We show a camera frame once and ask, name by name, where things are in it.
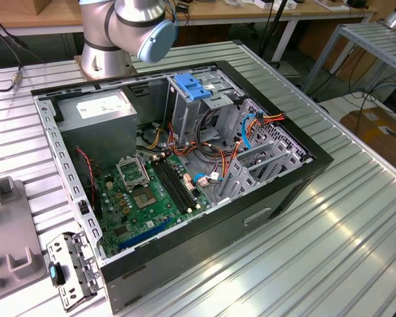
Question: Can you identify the cardboard box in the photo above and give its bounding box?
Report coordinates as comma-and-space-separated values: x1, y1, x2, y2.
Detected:
339, 106, 396, 166

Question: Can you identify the black case fan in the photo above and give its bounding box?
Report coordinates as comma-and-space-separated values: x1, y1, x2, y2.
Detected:
75, 148, 103, 219

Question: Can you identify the grey part rack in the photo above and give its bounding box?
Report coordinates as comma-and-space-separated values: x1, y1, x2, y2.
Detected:
0, 176, 49, 303

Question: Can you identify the long blue data wire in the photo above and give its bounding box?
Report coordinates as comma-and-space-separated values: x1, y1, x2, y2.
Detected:
242, 112, 265, 150

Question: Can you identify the grey metal disk bay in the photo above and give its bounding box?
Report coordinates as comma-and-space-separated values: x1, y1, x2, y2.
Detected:
214, 140, 310, 205

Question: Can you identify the blue expansion slot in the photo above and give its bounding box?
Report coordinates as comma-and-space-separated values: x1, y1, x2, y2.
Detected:
117, 217, 173, 252

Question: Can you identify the metal bracket with blue tab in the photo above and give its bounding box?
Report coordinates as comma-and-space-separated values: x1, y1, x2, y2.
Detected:
45, 230, 102, 313

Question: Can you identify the red orange wire bundle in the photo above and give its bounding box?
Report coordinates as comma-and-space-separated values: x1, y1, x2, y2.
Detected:
167, 121, 244, 181

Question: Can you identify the black RAM slot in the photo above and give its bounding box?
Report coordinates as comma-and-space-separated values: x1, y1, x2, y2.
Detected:
150, 158, 189, 215
156, 157, 194, 213
164, 155, 201, 210
160, 156, 198, 211

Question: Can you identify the short blue data wire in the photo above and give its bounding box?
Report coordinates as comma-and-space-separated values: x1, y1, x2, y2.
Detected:
191, 172, 226, 188

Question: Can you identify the wooden desk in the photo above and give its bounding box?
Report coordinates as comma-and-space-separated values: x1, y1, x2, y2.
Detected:
0, 0, 379, 63

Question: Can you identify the small brown box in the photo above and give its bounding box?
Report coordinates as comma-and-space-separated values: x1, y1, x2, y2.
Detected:
32, 0, 81, 16

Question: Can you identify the red black twisted wire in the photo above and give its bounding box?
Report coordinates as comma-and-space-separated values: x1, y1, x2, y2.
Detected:
75, 147, 98, 206

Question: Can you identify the metal slat table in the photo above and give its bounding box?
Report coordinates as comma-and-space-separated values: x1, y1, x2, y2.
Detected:
312, 20, 396, 93

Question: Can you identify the yellow black wire bundle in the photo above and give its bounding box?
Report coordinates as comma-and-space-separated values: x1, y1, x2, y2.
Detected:
137, 122, 166, 153

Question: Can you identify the black PC case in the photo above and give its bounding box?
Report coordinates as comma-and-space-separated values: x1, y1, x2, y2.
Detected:
30, 59, 335, 314

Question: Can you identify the metal socket cover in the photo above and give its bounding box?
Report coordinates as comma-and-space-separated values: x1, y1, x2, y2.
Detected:
115, 157, 150, 194

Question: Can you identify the orange power wire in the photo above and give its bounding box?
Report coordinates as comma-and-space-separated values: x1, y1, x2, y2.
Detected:
259, 111, 286, 127

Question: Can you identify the CPU socket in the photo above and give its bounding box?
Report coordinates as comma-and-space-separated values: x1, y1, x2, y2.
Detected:
133, 186, 160, 209

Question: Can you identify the grey power supply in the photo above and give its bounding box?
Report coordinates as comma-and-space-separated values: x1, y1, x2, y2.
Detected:
54, 88, 139, 166

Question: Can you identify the green motherboard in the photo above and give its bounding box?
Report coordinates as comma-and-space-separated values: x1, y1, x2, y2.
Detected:
94, 153, 216, 259

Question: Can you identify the grey metal drive cage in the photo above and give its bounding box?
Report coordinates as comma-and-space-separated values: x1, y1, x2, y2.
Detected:
164, 73, 249, 150

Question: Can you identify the black cable with silver plug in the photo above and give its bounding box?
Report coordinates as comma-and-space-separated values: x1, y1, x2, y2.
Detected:
0, 19, 24, 92

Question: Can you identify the blue plastic drive latch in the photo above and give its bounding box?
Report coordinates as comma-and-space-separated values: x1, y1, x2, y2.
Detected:
173, 73, 213, 102

